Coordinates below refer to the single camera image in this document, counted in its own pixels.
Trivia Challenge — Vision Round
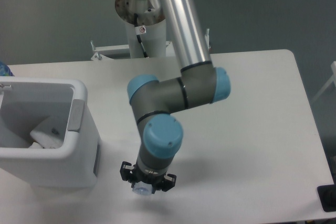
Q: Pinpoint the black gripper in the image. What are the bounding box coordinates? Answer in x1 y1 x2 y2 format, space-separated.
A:
120 161 177 194

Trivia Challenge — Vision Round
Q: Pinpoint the crushed clear plastic water bottle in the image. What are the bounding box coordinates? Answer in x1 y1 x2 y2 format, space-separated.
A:
132 182 153 196

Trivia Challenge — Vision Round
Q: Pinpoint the clear plastic bag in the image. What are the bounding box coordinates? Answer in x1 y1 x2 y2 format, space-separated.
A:
30 116 67 148

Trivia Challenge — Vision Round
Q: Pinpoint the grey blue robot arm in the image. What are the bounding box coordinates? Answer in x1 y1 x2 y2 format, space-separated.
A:
115 0 230 195

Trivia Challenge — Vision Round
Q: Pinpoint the white paper in trash can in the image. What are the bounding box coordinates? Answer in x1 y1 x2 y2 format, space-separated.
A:
29 142 44 149

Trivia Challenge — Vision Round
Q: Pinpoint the white plastic trash can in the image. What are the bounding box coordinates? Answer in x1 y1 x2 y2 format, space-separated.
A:
1 77 101 188

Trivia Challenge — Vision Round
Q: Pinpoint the blue patterned object at left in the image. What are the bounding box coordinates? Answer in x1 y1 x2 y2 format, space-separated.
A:
0 61 14 77

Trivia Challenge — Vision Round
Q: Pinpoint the black device at table edge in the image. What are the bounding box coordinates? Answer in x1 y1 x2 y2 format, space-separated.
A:
317 184 335 212

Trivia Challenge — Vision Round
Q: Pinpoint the white pedestal base frame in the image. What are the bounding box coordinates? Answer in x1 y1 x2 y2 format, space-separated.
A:
90 28 212 61

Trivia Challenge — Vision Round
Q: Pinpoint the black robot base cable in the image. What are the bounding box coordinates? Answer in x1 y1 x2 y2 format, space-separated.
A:
133 13 149 58

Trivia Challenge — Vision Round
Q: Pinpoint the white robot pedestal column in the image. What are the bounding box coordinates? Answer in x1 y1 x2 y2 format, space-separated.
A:
115 0 166 58

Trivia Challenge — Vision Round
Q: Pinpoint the white frame at right edge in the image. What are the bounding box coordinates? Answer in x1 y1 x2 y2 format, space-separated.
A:
311 61 335 103

